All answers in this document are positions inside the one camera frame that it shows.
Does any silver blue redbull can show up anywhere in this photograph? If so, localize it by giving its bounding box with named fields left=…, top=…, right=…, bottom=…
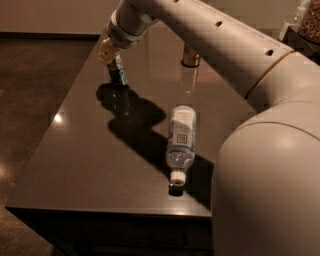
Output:
left=107, top=55, right=127, bottom=86

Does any clear plastic water bottle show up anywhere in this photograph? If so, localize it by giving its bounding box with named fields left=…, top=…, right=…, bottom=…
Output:
left=166, top=106, right=196, bottom=187

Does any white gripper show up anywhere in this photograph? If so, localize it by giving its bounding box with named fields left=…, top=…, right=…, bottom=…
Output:
left=98, top=0, right=158, bottom=64

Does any gold brown soda can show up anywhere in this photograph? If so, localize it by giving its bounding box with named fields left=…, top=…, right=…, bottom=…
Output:
left=182, top=44, right=200, bottom=68

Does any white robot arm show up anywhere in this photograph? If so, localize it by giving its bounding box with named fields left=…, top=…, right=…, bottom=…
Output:
left=99, top=0, right=320, bottom=256

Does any jar of brown granola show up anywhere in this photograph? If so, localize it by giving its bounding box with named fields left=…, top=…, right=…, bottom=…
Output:
left=298, top=0, right=320, bottom=44

